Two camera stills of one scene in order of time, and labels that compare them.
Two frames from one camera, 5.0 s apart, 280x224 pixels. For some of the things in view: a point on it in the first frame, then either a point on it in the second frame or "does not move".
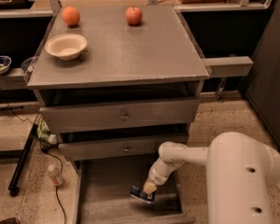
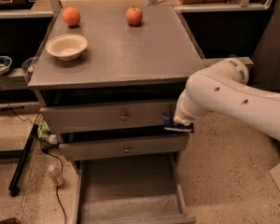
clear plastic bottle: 55,175 does not move
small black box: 137,190 to 170,123
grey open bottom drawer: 104,188 does not move
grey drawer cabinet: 116,81 does not move
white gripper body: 156,175 to 184,113
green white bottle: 47,138 does not move
